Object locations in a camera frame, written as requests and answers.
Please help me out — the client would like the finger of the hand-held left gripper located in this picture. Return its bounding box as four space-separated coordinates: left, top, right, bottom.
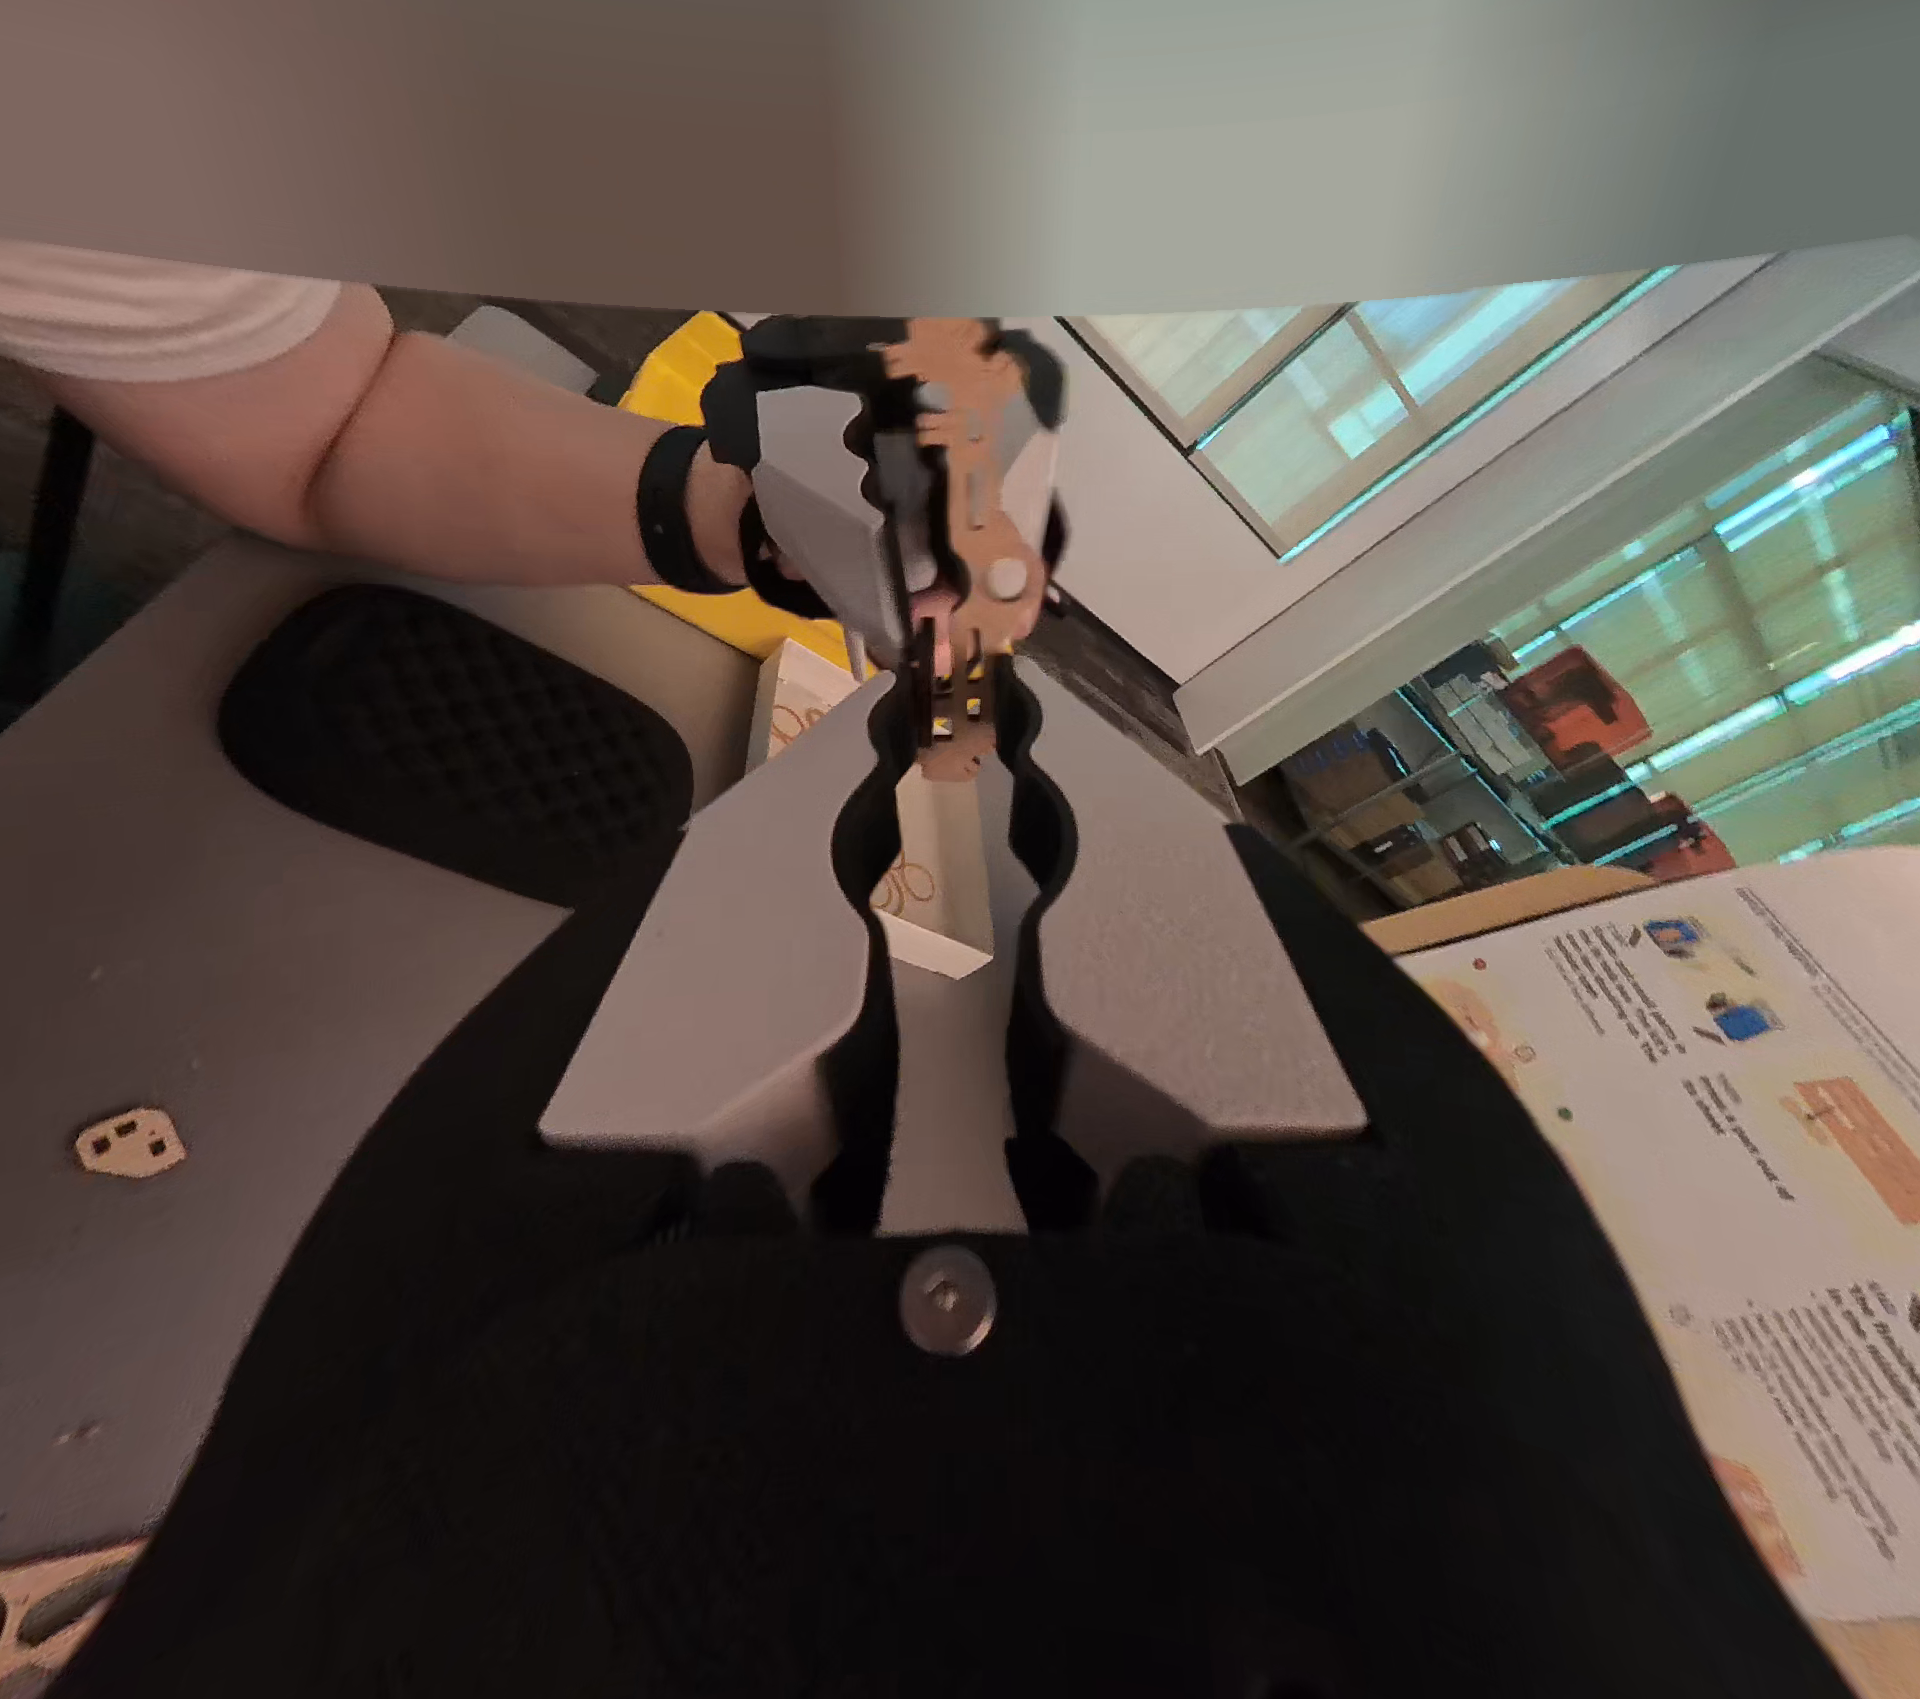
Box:
990 380 1069 606
746 384 919 684

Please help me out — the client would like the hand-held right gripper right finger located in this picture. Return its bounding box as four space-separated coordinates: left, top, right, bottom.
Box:
973 676 1370 1236

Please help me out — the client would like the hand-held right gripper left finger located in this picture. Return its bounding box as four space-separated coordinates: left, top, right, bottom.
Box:
536 676 917 1240

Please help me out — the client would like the long slotted wooden model part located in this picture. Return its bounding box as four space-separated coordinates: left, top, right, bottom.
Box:
874 316 1040 790

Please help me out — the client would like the person's left forearm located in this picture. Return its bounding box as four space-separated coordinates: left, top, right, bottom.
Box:
35 282 661 594

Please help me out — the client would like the white model kit box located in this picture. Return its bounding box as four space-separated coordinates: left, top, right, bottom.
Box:
746 638 1002 984

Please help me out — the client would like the laser-cut wooden parts sheet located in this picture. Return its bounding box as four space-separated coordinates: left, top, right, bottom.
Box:
0 1537 148 1699

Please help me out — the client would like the yellow plastic bin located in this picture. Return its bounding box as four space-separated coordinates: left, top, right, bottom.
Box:
617 308 845 670

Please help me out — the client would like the black wristband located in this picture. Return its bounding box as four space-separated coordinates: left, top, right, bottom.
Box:
634 424 748 600

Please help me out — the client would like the storage shelf with boxes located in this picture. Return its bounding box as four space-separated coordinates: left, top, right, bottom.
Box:
1273 642 1742 922

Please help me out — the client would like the paned glass window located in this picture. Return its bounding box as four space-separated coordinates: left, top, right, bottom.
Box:
1053 262 1685 564
1242 380 1920 924

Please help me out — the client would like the brown cardboard board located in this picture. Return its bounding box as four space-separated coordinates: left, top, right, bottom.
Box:
1354 866 1656 960

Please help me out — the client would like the black textured oval pad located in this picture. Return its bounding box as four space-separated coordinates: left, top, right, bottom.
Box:
213 584 698 894

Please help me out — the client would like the orange tool case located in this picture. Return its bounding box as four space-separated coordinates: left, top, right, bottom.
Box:
1495 646 1656 760

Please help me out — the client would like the printed instruction sheet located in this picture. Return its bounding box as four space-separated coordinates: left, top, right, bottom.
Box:
1392 856 1920 1629

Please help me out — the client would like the small loose wooden piece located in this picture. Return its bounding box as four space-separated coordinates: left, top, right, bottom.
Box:
71 1100 191 1186

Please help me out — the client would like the white t-shirt sleeve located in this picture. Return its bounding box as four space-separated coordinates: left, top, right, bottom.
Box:
0 238 350 384

